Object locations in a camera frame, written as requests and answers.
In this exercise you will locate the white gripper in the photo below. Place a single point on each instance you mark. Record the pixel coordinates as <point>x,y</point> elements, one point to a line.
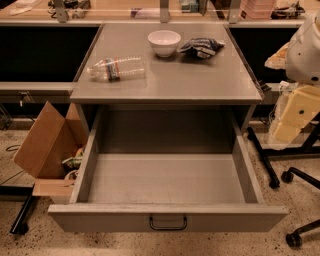
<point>305,56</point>

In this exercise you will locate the clear plastic water bottle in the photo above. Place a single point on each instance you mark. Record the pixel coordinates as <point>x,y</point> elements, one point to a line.
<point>111,69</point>

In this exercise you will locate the open grey top drawer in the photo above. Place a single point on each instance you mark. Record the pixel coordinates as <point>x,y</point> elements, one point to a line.
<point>167,163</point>

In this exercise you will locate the pink storage box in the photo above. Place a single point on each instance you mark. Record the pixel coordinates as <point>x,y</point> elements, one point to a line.
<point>256,9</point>

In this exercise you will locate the blue patterned chip bag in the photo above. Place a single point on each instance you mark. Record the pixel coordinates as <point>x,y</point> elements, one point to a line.
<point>201,47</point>

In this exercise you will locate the grey metal cabinet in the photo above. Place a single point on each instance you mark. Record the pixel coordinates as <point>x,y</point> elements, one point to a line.
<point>220,80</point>

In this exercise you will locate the white ceramic bowl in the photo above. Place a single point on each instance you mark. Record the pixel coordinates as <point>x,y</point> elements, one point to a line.
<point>164,43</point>

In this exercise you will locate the items inside cardboard box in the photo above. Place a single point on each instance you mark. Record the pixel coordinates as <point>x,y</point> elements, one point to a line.
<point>71,165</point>

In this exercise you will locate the brown cardboard box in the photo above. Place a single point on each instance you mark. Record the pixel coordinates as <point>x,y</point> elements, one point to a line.
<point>51,140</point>

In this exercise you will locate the black left stand foot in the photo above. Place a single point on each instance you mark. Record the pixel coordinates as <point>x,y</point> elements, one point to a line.
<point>23,194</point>

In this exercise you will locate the black table leg frame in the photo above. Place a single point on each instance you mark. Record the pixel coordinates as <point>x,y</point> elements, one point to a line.
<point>308,148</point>

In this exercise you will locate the black drawer handle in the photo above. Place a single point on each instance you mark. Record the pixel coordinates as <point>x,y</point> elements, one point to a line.
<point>158,223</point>

